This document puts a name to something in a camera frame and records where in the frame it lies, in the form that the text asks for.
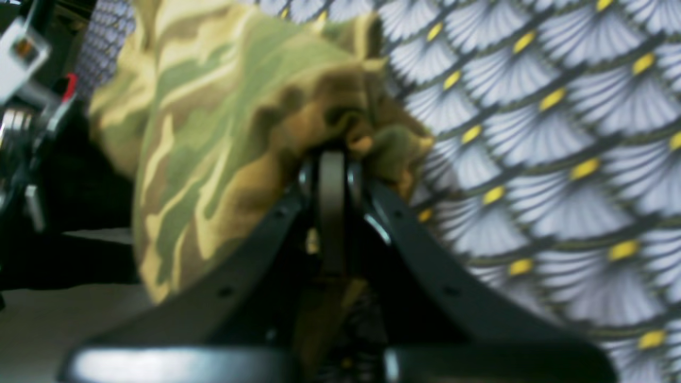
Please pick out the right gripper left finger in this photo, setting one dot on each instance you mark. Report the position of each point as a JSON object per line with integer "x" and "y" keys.
{"x": 237, "y": 323}

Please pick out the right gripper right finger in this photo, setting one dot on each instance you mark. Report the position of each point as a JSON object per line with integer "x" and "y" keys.
{"x": 442, "y": 324}

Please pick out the camouflage T-shirt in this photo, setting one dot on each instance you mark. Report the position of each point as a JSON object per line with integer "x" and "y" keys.
{"x": 214, "y": 106}

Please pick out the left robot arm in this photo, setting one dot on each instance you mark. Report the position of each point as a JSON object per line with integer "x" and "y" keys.
{"x": 65, "y": 211}

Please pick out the purple fan-pattern table cloth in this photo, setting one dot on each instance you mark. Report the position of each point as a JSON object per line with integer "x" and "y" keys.
{"x": 554, "y": 177}

